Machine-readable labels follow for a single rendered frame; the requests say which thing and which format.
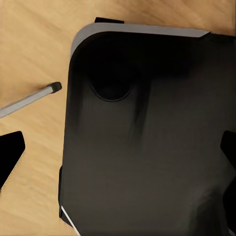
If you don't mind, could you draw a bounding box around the camera tripod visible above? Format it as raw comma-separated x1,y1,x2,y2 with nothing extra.
0,82,61,119

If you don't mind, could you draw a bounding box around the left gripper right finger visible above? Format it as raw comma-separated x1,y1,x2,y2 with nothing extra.
220,131,236,170

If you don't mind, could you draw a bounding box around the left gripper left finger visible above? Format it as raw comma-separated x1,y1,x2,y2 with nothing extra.
0,131,26,189

